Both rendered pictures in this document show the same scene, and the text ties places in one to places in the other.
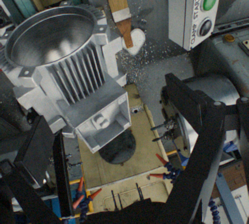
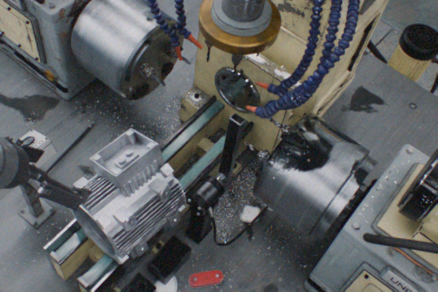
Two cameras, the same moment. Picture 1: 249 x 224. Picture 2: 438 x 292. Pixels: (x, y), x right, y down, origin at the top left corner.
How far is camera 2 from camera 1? 103 cm
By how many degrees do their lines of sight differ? 30
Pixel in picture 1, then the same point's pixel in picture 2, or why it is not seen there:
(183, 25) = not seen: hidden behind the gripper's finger
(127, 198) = (287, 21)
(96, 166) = (270, 96)
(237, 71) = (59, 52)
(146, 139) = (205, 64)
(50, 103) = (134, 200)
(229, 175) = not seen: outside the picture
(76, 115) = (115, 180)
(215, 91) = (86, 62)
